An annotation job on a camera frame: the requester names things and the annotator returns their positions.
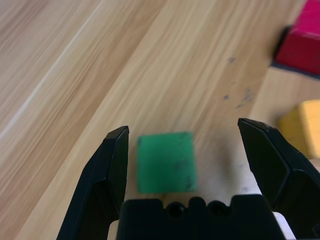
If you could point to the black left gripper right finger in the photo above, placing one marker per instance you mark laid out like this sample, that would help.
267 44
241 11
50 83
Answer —
282 165

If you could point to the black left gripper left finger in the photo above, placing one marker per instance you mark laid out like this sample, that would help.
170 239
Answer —
100 175

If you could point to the yellow wooden block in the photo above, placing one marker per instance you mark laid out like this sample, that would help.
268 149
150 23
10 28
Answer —
303 127

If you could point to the green wooden block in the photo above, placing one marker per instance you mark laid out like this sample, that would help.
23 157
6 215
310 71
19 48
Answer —
166 162

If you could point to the red wooden block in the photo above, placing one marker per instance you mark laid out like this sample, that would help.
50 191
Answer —
300 47

